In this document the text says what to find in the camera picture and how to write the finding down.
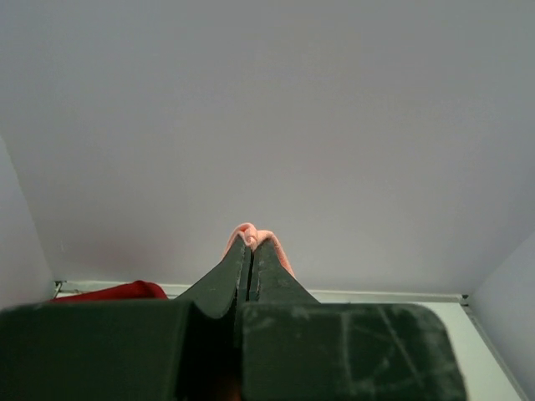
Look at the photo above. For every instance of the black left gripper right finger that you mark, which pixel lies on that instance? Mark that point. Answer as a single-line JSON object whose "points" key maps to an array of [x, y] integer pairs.
{"points": [[272, 286]]}

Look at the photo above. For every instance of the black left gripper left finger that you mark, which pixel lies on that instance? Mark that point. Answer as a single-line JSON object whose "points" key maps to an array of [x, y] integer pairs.
{"points": [[211, 352]]}

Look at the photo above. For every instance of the pink t shirt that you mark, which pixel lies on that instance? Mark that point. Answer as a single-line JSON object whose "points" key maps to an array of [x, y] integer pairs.
{"points": [[253, 238]]}

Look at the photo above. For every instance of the dark red t shirt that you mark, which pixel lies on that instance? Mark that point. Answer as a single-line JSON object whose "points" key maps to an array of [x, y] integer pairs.
{"points": [[133, 290]]}

